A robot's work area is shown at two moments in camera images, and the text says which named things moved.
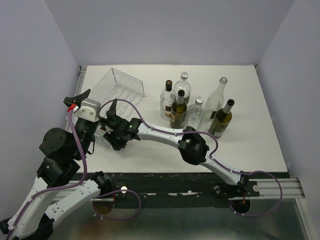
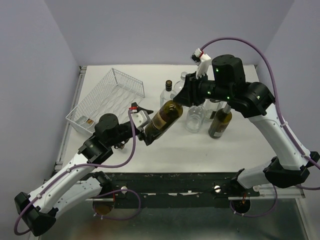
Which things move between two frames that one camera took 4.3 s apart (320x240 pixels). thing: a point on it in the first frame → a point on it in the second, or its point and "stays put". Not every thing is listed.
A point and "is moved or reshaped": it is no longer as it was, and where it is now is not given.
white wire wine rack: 117,88 stays put
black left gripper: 71,100 → 149,138
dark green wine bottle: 178,111 is moved or reshaped
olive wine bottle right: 221,120 stays put
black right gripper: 109,137 → 187,95
